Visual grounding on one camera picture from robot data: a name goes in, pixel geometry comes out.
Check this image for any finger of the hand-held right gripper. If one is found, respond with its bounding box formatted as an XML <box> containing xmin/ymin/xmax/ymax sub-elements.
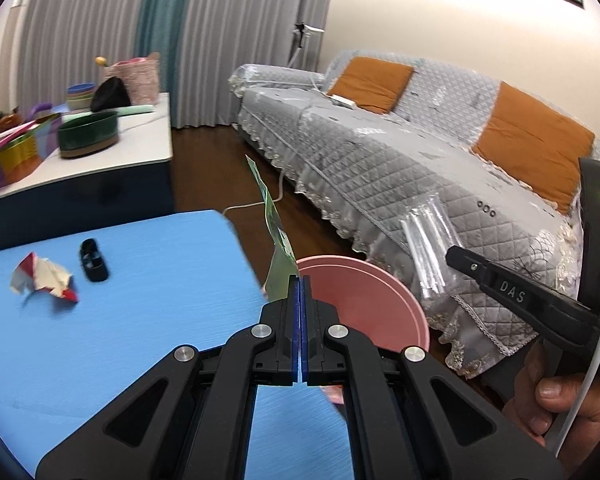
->
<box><xmin>444</xmin><ymin>245</ymin><xmax>501</xmax><ymax>287</ymax></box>

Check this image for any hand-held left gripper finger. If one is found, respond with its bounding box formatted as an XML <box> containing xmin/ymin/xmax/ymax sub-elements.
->
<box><xmin>299</xmin><ymin>275</ymin><xmax>564</xmax><ymax>480</ymax></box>
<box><xmin>35</xmin><ymin>275</ymin><xmax>300</xmax><ymax>480</ymax></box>

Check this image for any clear plastic tube packet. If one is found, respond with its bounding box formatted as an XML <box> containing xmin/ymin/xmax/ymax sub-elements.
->
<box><xmin>401</xmin><ymin>194</ymin><xmax>456</xmax><ymax>302</ymax></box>

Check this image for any pink plastic bin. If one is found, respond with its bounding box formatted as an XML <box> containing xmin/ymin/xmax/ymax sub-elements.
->
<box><xmin>295</xmin><ymin>255</ymin><xmax>431</xmax><ymax>407</ymax></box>

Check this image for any green panda print packet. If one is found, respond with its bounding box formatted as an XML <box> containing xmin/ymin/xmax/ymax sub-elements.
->
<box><xmin>244</xmin><ymin>154</ymin><xmax>299</xmax><ymax>302</ymax></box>

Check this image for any person's right hand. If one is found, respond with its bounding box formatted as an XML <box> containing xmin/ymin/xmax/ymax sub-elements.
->
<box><xmin>502</xmin><ymin>342</ymin><xmax>600</xmax><ymax>457</ymax></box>

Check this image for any sofa with grey quilted cover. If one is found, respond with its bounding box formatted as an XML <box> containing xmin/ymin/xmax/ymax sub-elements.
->
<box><xmin>228</xmin><ymin>49</ymin><xmax>600</xmax><ymax>379</ymax></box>

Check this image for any orange cushion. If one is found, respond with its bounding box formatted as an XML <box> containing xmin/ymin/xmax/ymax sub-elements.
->
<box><xmin>326</xmin><ymin>56</ymin><xmax>415</xmax><ymax>115</ymax></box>
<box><xmin>470</xmin><ymin>81</ymin><xmax>596</xmax><ymax>215</ymax></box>

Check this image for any small black shoe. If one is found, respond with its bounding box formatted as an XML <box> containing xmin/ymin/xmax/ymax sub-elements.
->
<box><xmin>78</xmin><ymin>238</ymin><xmax>110</xmax><ymax>284</ymax></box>

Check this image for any white and navy coffee table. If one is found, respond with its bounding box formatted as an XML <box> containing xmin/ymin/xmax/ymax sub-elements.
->
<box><xmin>0</xmin><ymin>92</ymin><xmax>175</xmax><ymax>257</ymax></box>

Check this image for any red and cream paper carton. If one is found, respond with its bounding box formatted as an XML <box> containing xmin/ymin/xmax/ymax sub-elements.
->
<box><xmin>9</xmin><ymin>252</ymin><xmax>79</xmax><ymax>304</ymax></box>

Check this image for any mint green foam roll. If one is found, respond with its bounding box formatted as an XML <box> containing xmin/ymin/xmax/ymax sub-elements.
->
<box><xmin>117</xmin><ymin>103</ymin><xmax>157</xmax><ymax>118</ymax></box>

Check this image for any white floor lamp stand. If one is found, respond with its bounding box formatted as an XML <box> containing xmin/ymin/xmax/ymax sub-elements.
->
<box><xmin>289</xmin><ymin>21</ymin><xmax>327</xmax><ymax>69</ymax></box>

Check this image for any pink patterned basket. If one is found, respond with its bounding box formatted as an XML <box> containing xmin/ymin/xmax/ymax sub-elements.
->
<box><xmin>103</xmin><ymin>52</ymin><xmax>161</xmax><ymax>106</ymax></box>

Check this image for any black hat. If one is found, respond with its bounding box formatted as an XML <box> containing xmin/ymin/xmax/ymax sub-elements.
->
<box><xmin>88</xmin><ymin>76</ymin><xmax>132</xmax><ymax>114</ymax></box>

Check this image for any grey curtain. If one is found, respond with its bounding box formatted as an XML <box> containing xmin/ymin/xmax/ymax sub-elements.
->
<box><xmin>10</xmin><ymin>0</ymin><xmax>338</xmax><ymax>130</ymax></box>

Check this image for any stack of colourful bowls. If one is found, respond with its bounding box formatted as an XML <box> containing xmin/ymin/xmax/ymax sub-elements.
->
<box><xmin>65</xmin><ymin>82</ymin><xmax>99</xmax><ymax>111</ymax></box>

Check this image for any colourful rectangular box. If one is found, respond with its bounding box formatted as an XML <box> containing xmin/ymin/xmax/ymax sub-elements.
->
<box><xmin>0</xmin><ymin>112</ymin><xmax>64</xmax><ymax>197</ymax></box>

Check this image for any teal curtain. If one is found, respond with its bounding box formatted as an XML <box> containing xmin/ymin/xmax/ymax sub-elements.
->
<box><xmin>136</xmin><ymin>0</ymin><xmax>197</xmax><ymax>63</ymax></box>

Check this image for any white floor cable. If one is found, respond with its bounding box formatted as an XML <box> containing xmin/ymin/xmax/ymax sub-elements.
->
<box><xmin>222</xmin><ymin>169</ymin><xmax>287</xmax><ymax>214</ymax></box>

